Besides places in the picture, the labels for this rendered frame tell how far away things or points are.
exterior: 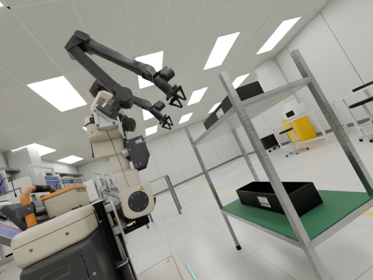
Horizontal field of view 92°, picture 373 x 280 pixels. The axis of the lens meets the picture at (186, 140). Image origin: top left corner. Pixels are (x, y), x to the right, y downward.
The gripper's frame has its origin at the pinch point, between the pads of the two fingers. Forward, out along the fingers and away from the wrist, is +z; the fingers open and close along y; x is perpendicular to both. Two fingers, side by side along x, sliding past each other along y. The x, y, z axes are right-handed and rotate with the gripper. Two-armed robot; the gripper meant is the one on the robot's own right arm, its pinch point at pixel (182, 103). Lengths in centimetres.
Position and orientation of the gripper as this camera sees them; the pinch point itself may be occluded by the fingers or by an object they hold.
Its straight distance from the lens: 101.6
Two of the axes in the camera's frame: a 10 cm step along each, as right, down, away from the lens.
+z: 7.5, 6.6, 0.1
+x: -6.2, 7.1, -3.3
